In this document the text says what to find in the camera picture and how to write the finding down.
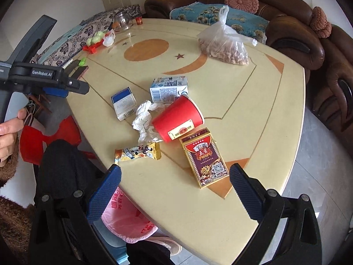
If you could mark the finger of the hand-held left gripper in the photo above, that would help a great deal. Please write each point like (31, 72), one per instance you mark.
(55, 92)
(77, 86)

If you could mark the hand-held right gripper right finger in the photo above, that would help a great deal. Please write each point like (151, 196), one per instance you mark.
(245, 196)

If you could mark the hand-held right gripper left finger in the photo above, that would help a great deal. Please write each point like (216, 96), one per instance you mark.
(104, 193)

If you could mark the trash bin with pink bag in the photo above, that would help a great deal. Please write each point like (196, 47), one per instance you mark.
(121, 220)

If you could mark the blue and white cigarette box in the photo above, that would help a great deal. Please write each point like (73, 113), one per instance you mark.
(124, 105)

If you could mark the yellow snack wrapper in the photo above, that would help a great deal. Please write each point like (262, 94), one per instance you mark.
(138, 152)

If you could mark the white tissue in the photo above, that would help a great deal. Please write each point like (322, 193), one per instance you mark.
(142, 121)

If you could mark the white and blue milk carton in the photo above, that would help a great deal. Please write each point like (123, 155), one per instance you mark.
(165, 91)

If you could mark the red paper cup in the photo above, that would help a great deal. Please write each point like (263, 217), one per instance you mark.
(173, 118)

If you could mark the person's left forearm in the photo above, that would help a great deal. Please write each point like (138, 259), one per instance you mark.
(7, 171)

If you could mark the person's left hand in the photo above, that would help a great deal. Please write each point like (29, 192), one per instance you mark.
(8, 138)

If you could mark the pink smartphone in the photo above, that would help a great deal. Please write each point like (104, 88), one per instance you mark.
(80, 71)

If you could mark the green clip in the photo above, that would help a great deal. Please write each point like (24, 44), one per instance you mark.
(82, 61)

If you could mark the green fruit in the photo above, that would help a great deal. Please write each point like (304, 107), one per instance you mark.
(99, 36)
(90, 42)

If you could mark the floral patterned blanket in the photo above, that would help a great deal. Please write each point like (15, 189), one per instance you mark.
(82, 33)

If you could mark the red plastic stool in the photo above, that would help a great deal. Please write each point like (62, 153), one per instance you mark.
(33, 143)

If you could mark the light blue plastic stool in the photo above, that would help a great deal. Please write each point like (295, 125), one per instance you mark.
(117, 248)

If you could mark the crumpled white plastic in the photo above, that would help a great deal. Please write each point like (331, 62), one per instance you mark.
(109, 38)

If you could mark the person's right leg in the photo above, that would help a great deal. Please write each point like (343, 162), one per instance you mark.
(149, 254)

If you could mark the clear glass jar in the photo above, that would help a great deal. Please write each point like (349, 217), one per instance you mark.
(122, 22)

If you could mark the person's right shoe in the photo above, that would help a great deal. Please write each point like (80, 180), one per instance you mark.
(171, 245)

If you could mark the small red cup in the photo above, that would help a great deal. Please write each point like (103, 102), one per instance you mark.
(138, 21)

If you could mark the brown fuzzy coat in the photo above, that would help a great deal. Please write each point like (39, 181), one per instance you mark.
(13, 220)

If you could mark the blue floral seat cover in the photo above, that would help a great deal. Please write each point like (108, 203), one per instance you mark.
(193, 15)

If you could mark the clear bag of peanuts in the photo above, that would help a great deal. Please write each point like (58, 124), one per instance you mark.
(226, 44)

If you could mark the pink round cushion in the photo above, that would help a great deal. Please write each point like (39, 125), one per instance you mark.
(242, 0)
(320, 19)

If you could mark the brown wooden frame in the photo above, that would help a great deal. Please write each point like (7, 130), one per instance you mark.
(41, 103)

